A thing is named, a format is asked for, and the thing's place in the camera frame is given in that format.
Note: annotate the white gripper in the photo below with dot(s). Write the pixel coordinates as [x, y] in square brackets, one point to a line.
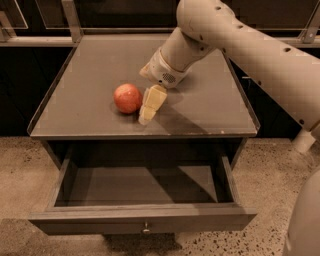
[162, 73]

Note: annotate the red apple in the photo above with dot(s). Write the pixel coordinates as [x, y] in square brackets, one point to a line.
[127, 98]

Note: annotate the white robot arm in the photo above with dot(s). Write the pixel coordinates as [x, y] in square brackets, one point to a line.
[288, 75]

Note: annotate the open top drawer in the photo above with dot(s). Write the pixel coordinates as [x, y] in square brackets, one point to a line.
[118, 198]

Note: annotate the metal drawer knob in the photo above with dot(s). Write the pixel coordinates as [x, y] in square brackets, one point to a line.
[146, 228]

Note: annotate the dark wooden cabinet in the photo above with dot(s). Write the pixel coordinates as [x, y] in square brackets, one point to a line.
[79, 105]

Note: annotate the white cylindrical post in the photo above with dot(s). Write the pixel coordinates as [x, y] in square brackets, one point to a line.
[303, 141]

